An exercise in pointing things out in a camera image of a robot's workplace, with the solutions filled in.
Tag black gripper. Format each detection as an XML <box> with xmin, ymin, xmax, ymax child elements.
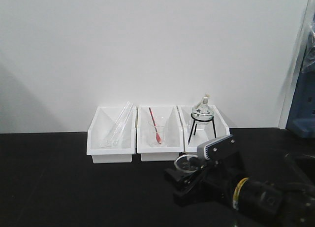
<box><xmin>164</xmin><ymin>150</ymin><xmax>249</xmax><ymax>207</ymax></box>

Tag clear glass beaker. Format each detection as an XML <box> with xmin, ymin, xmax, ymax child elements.
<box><xmin>174</xmin><ymin>154</ymin><xmax>202</xmax><ymax>174</ymax></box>

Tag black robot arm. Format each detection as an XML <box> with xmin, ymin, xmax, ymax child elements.
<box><xmin>164</xmin><ymin>152</ymin><xmax>315</xmax><ymax>227</ymax></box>

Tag glass beaker in bin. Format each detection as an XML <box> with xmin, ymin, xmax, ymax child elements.
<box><xmin>147</xmin><ymin>116</ymin><xmax>166</xmax><ymax>147</ymax></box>

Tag red stirring rod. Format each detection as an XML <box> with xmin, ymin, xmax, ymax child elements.
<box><xmin>149</xmin><ymin>107</ymin><xmax>162</xmax><ymax>144</ymax></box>

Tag right white storage bin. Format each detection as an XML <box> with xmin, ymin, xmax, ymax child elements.
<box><xmin>177</xmin><ymin>105</ymin><xmax>230</xmax><ymax>153</ymax></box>

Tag white storage bin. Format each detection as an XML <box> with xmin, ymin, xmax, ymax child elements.
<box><xmin>87</xmin><ymin>103</ymin><xmax>137</xmax><ymax>163</ymax></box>
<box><xmin>137</xmin><ymin>105</ymin><xmax>184</xmax><ymax>162</ymax></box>
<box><xmin>177</xmin><ymin>105</ymin><xmax>230</xmax><ymax>153</ymax></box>

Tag middle white storage bin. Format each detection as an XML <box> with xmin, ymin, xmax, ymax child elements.
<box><xmin>137</xmin><ymin>105</ymin><xmax>184</xmax><ymax>162</ymax></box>

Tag glass alcohol lamp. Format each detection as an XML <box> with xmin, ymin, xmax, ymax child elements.
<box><xmin>191</xmin><ymin>94</ymin><xmax>214</xmax><ymax>125</ymax></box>

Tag left white storage bin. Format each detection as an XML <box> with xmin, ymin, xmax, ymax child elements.
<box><xmin>87</xmin><ymin>103</ymin><xmax>137</xmax><ymax>163</ymax></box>

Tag clear glass tubes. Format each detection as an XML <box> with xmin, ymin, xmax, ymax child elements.
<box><xmin>100</xmin><ymin>101</ymin><xmax>134</xmax><ymax>148</ymax></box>

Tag black lab sink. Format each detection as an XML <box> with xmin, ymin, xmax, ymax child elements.
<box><xmin>284</xmin><ymin>153</ymin><xmax>315</xmax><ymax>173</ymax></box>

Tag blue pegboard drying rack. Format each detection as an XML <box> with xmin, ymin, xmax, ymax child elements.
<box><xmin>285</xmin><ymin>0</ymin><xmax>315</xmax><ymax>138</ymax></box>

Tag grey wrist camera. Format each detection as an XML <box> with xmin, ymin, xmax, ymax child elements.
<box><xmin>197</xmin><ymin>134</ymin><xmax>236</xmax><ymax>161</ymax></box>

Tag yellow cable loop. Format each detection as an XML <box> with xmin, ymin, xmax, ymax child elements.
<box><xmin>232</xmin><ymin>177</ymin><xmax>250</xmax><ymax>210</ymax></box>

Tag black wire tripod stand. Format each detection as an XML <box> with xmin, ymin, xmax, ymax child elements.
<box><xmin>188</xmin><ymin>111</ymin><xmax>218</xmax><ymax>144</ymax></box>

